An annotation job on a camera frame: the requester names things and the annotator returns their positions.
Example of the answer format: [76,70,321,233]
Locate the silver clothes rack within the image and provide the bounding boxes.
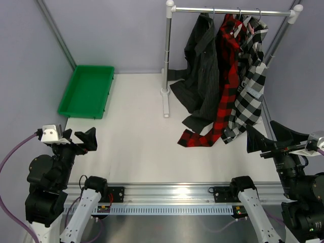
[168,1,305,122]

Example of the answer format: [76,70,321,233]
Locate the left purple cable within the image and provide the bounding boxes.
[0,133,41,243]

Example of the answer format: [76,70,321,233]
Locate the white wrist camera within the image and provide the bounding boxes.
[295,131,323,156]
[40,124,70,144]

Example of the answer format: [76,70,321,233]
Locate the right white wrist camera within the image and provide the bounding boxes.
[295,131,323,156]

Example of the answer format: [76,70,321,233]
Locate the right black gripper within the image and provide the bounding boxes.
[247,119,312,199]

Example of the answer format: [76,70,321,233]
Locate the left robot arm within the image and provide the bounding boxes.
[25,125,109,242]

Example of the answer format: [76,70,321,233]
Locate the plaid shirt hanger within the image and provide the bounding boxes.
[249,8,262,29]

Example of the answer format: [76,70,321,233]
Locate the white black plaid shirt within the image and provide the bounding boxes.
[221,15,268,144]

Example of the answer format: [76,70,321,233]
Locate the green plastic tray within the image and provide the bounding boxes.
[58,65,114,119]

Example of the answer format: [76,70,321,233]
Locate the white slotted cable duct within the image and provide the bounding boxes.
[91,205,234,215]

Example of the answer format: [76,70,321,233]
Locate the red black plaid shirt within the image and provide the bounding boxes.
[178,14,247,147]

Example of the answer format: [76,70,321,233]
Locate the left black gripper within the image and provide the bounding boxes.
[53,127,97,187]

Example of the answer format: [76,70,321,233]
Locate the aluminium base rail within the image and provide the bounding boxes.
[62,182,287,205]

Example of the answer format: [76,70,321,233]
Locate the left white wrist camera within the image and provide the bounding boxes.
[40,124,70,144]

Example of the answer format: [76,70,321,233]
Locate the dark grey striped shirt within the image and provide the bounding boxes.
[168,13,220,134]

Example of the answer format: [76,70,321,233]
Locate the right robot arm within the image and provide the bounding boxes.
[229,120,323,242]

